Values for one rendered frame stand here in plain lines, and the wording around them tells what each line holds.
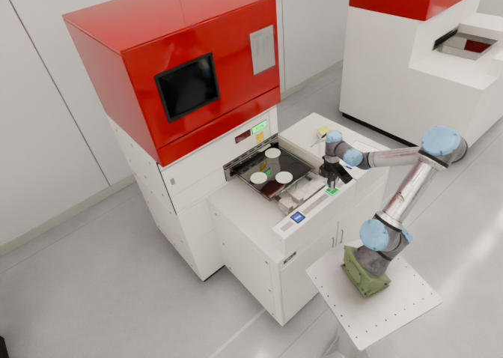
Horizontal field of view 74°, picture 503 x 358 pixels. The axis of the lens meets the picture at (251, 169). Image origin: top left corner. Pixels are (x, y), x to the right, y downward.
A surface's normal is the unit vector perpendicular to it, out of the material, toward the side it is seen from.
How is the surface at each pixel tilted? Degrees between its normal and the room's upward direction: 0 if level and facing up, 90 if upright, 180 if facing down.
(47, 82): 90
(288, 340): 0
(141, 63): 90
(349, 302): 0
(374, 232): 55
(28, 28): 90
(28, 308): 0
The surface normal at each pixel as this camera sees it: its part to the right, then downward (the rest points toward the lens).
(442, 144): -0.63, -0.32
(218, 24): 0.64, 0.47
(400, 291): -0.10, -0.74
